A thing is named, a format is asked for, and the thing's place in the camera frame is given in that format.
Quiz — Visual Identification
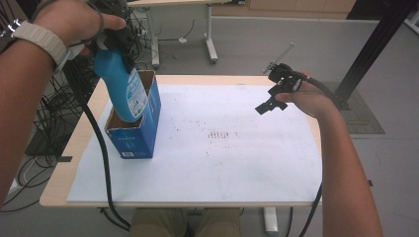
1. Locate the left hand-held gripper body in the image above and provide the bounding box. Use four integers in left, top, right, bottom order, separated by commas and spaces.
67, 0, 139, 61

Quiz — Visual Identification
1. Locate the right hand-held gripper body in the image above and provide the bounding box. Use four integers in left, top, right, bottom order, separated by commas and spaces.
262, 41, 309, 98

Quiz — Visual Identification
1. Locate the blue plastic bottle white cap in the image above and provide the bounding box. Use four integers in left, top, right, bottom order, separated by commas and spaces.
93, 48, 149, 123

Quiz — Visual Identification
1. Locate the blue cardboard box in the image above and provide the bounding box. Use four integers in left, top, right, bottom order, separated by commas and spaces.
104, 69, 163, 160

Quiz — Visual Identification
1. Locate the person's right hand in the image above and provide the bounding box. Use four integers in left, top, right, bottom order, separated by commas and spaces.
275, 69, 343, 120

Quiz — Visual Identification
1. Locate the person's left hand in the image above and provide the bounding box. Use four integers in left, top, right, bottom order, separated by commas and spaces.
33, 0, 127, 56

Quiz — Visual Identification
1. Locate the white paper sheet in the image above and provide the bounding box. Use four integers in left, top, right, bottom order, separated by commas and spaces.
66, 84, 323, 203

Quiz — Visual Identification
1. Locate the white-legged background desk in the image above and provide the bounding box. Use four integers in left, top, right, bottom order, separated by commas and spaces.
126, 0, 247, 69

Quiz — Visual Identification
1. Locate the white table leg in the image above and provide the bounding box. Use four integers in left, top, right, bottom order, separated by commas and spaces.
263, 206, 280, 237

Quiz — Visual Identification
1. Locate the person's right leg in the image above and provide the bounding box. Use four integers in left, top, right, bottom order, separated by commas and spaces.
197, 207, 244, 237

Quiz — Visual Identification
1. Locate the person's leg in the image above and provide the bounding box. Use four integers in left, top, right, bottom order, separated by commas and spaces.
197, 207, 244, 237
127, 207, 189, 237

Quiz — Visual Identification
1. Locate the person's left leg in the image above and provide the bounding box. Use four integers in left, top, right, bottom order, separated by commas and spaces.
127, 207, 189, 237

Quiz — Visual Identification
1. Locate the beige strap wristwatch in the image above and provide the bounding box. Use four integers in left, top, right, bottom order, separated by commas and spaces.
0, 18, 72, 74

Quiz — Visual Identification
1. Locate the thin black cable under table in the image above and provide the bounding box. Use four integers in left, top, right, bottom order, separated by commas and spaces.
285, 206, 294, 237

